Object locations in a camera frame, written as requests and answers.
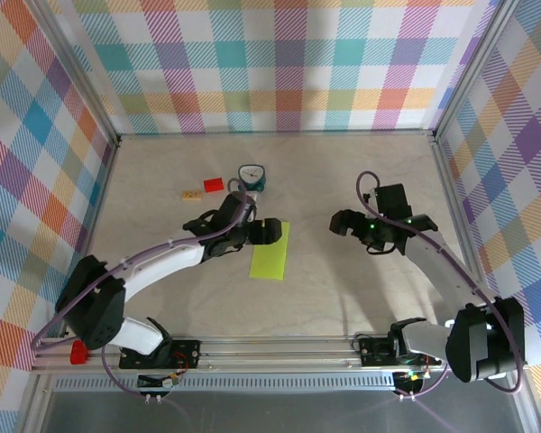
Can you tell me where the neon green paper sheet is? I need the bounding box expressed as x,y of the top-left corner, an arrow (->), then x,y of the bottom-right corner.
247,220 -> 292,281

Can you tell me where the teal alarm clock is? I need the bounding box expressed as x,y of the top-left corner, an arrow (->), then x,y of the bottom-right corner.
237,162 -> 268,195

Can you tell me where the small circuit board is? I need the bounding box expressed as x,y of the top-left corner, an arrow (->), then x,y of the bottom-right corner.
137,372 -> 182,390
394,369 -> 432,392

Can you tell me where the grey metal shelf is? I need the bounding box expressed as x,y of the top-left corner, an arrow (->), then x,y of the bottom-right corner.
40,390 -> 531,433

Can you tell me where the red plastic clamp block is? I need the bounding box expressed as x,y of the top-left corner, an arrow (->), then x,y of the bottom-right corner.
69,340 -> 90,365

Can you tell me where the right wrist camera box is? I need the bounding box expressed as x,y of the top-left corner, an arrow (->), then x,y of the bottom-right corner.
374,183 -> 412,218

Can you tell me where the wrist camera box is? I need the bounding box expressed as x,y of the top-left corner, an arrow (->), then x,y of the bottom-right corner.
215,191 -> 259,226
374,183 -> 412,218

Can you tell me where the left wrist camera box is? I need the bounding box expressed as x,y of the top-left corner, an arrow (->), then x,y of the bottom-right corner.
215,191 -> 259,226

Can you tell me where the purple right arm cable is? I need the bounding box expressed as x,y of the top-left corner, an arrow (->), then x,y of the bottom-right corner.
357,170 -> 527,403

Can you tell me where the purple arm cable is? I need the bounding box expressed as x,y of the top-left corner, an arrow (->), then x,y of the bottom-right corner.
357,170 -> 527,403
31,177 -> 259,403

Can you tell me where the aluminium frame rail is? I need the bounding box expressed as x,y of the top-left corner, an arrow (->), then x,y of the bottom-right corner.
60,137 -> 121,339
430,134 -> 506,336
116,129 -> 436,139

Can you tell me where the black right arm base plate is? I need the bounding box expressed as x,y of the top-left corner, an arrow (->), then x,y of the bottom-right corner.
358,336 -> 443,367

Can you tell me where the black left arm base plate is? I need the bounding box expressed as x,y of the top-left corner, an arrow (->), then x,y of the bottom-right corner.
118,338 -> 203,370

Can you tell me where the aluminium mounting rail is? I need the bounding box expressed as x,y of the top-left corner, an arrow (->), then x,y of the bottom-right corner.
30,336 -> 531,373

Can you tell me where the slotted metal cable strip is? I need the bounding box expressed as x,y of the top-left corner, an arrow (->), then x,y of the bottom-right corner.
53,376 -> 400,393

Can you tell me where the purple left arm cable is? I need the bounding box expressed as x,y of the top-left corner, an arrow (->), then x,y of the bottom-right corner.
31,177 -> 259,403

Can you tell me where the aluminium frame post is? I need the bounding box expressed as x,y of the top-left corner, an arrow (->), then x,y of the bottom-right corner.
430,0 -> 524,142
26,0 -> 123,148

